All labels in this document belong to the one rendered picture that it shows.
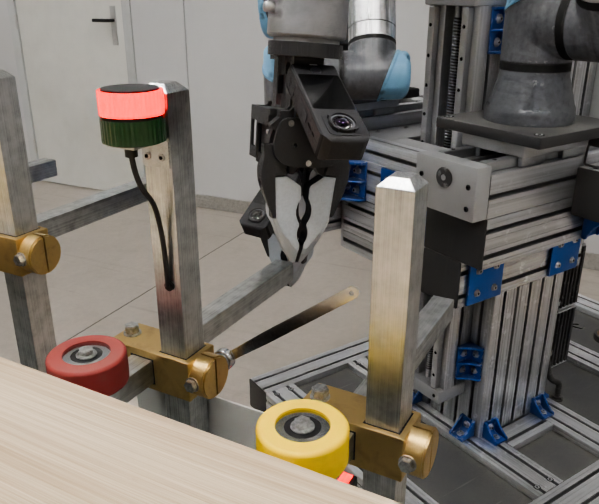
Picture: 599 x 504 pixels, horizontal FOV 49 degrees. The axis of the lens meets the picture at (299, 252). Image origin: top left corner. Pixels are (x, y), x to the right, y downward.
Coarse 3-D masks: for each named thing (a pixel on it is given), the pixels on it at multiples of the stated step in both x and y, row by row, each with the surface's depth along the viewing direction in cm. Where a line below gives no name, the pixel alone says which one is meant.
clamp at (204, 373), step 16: (144, 336) 78; (128, 352) 77; (144, 352) 75; (160, 352) 75; (208, 352) 75; (160, 368) 75; (176, 368) 74; (192, 368) 73; (208, 368) 73; (224, 368) 76; (160, 384) 76; (176, 384) 74; (192, 384) 72; (208, 384) 73; (224, 384) 76
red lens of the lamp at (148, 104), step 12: (108, 96) 58; (120, 96) 58; (132, 96) 58; (144, 96) 59; (156, 96) 60; (108, 108) 59; (120, 108) 58; (132, 108) 59; (144, 108) 59; (156, 108) 60
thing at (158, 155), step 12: (120, 84) 63; (132, 84) 63; (144, 84) 63; (108, 120) 60; (120, 120) 59; (132, 120) 59; (144, 120) 60; (156, 144) 61; (168, 144) 64; (132, 156) 62; (144, 156) 66; (156, 156) 65; (168, 156) 65; (132, 168) 63; (168, 168) 65; (144, 192) 65; (156, 204) 66; (156, 216) 67; (168, 264) 69; (168, 276) 70; (168, 288) 71
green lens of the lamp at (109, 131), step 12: (156, 120) 60; (108, 132) 60; (120, 132) 59; (132, 132) 59; (144, 132) 60; (156, 132) 61; (108, 144) 60; (120, 144) 60; (132, 144) 60; (144, 144) 60
